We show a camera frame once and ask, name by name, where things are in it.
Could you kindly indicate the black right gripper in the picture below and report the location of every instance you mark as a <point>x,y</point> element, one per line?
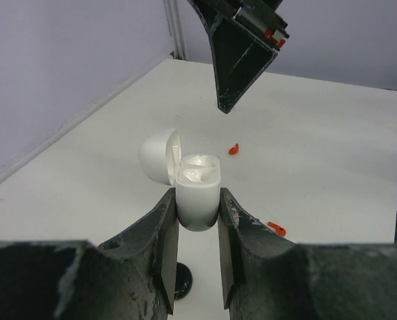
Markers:
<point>244,39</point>

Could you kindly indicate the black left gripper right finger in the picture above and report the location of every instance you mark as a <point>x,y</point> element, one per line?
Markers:
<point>266,276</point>

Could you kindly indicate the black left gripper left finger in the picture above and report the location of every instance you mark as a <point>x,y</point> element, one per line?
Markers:
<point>129,276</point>

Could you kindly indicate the white earbud charging case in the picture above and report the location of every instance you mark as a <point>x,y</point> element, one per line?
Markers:
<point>196,178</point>

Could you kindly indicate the orange earbud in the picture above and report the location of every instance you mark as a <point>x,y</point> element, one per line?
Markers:
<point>234,150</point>
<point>277,228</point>

